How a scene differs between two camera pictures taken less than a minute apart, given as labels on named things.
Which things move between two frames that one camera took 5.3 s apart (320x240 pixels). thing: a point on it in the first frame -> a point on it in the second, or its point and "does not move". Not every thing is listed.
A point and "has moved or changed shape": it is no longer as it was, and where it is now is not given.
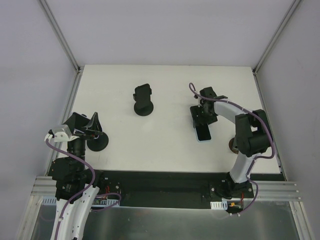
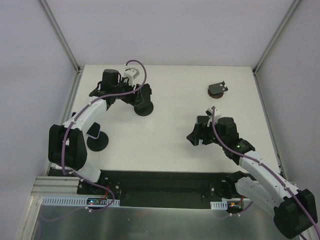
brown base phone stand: (233, 146) has moved or changed shape
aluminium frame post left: (60, 35) does not move
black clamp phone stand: (143, 106) does not move
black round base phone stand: (99, 144) does not move
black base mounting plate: (175, 189) does not move
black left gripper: (81, 132) -> (141, 95)
